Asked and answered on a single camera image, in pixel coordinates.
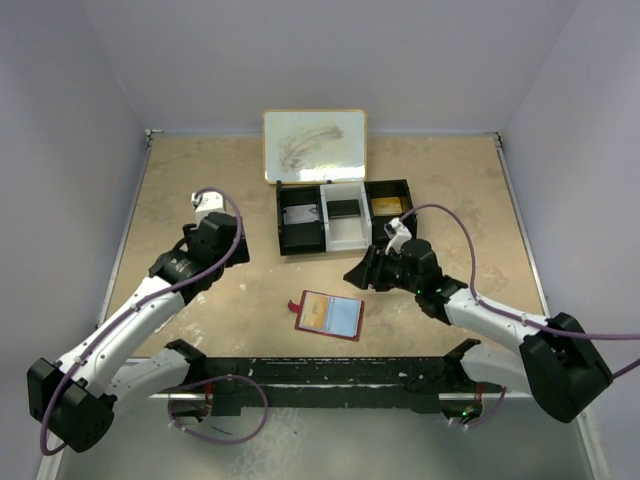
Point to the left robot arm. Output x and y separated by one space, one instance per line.
78 396

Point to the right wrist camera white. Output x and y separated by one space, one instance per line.
398 234

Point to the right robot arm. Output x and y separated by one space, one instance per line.
548 359

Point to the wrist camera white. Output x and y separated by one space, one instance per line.
206 203
398 234

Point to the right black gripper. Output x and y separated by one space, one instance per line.
370 270

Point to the black white three-bin organizer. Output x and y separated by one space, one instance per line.
337 235

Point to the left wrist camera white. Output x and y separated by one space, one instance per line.
206 203

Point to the small whiteboard with stand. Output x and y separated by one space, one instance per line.
314 146

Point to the silver credit card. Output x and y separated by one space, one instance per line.
300 214

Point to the red card holder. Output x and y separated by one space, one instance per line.
344 318

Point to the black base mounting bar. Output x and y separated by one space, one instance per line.
417 384

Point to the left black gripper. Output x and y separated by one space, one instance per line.
190 231

